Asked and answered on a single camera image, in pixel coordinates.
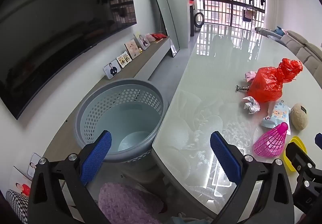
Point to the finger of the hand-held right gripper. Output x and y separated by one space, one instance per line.
319 139
298 154

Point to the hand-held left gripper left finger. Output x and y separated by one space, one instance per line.
96 156

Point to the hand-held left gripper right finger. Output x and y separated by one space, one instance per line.
226 161

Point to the yellow plastic container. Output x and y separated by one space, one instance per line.
300 143

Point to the pink plastic shuttlecock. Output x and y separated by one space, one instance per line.
270 142

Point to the beige plush toy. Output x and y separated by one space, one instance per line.
299 116

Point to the pale blue wipes packet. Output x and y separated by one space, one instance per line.
278 113

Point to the grey perforated plastic basket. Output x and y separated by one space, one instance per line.
105 103

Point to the white tissue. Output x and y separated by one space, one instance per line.
251 105

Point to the red plastic bag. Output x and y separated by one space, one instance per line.
266 83

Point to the purple fluffy cushion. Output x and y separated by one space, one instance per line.
125 203

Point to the small dark figurine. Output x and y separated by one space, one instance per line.
242 88

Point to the photo print with red figure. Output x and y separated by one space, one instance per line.
21 183

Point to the pink cloth toy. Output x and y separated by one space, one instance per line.
250 76

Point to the beige sofa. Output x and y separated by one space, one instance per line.
304 48

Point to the houndstooth cloth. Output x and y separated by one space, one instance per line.
16 207

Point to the houndstooth cushion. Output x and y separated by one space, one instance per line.
266 31

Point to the small pink plush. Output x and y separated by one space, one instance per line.
151 37

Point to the red flat pouch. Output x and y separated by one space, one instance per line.
159 35

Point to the large black television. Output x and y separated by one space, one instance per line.
57 20

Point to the small hanging drying rack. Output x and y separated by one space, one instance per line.
249 14

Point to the dark tall floor appliance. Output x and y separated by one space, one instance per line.
191 20

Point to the tall leaning mirror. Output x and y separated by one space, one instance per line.
163 12

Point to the rounded white photo frame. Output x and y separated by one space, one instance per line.
34 166

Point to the dark portrait photo frame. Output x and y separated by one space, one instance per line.
112 70

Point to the scalloped white photo frame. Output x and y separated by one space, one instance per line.
124 60

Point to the large pale photo frame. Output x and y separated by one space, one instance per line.
132 49

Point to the colourful tilted photo frame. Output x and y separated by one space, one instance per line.
143 41

